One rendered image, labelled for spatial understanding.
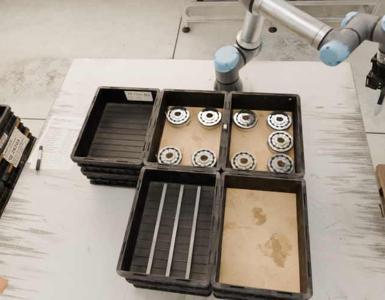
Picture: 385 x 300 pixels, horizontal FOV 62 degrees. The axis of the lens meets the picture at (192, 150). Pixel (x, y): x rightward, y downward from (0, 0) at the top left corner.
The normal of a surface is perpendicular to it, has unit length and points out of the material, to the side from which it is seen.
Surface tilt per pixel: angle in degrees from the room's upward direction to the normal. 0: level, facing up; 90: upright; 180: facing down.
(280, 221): 0
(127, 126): 0
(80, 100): 0
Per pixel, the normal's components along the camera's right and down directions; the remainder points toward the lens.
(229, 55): -0.23, -0.43
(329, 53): -0.71, 0.65
